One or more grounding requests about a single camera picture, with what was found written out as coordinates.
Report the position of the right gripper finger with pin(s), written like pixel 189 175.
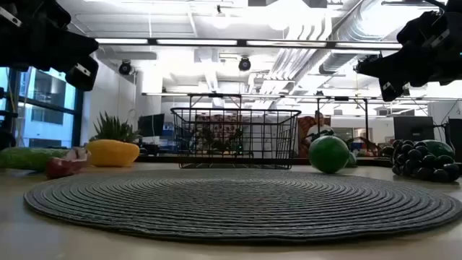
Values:
pixel 391 68
pixel 397 56

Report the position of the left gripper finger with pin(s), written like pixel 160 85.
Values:
pixel 77 54
pixel 74 39

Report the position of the dark green toy avocado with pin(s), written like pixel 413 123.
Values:
pixel 438 148

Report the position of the dark purple toy grapes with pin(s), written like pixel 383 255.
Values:
pixel 422 166

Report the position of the yellow toy fruit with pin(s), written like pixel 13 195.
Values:
pixel 112 153

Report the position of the round green toy fruit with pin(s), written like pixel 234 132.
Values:
pixel 328 154

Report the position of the red toy pepper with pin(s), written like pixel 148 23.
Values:
pixel 63 168

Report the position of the green toy cucumber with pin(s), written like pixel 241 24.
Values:
pixel 25 158

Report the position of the large glass window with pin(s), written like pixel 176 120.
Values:
pixel 47 108

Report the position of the black computer monitor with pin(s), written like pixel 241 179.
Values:
pixel 455 139
pixel 151 124
pixel 413 128

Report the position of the potted succulent plant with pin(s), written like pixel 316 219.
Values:
pixel 113 130

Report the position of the person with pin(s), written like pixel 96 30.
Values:
pixel 319 121

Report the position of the orange patterned tapestry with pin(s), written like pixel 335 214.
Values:
pixel 302 130

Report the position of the long ceiling light bar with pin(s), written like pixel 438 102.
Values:
pixel 196 42

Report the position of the white globe ceiling lamp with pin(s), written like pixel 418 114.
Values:
pixel 221 20

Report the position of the round grey woven placemat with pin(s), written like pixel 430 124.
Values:
pixel 231 206

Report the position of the silver ventilation duct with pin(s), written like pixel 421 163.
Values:
pixel 335 65

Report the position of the black metal frame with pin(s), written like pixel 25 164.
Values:
pixel 341 98
pixel 215 95

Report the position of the black table frame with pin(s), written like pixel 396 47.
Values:
pixel 159 158

